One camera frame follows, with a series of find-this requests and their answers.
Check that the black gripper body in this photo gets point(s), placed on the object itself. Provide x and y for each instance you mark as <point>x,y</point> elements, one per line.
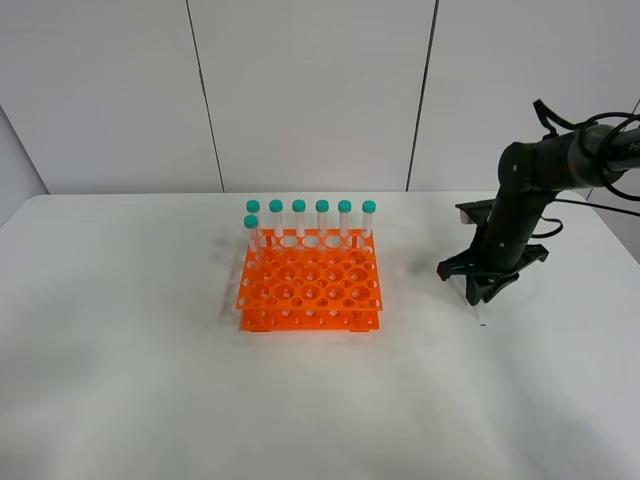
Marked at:
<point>490,264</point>

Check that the second row tube left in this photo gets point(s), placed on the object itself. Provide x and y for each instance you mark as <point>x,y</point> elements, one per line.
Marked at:
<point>253,227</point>

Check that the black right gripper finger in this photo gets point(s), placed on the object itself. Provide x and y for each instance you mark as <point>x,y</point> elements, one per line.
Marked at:
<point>499,280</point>

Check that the back row tube far left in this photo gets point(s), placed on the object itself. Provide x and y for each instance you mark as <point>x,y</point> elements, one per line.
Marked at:
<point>253,207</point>

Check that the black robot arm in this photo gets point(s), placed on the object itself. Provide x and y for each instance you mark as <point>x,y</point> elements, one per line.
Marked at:
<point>531,175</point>

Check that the orange test tube rack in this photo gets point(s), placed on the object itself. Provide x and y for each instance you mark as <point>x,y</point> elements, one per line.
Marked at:
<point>316,283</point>

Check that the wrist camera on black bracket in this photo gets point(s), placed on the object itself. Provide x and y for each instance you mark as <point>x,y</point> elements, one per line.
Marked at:
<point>475,212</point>

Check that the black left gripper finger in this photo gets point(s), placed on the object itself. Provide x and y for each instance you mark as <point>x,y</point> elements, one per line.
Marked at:
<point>462,267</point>

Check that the back row tube far right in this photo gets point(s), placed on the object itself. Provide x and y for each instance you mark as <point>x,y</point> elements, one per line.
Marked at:
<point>368,210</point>

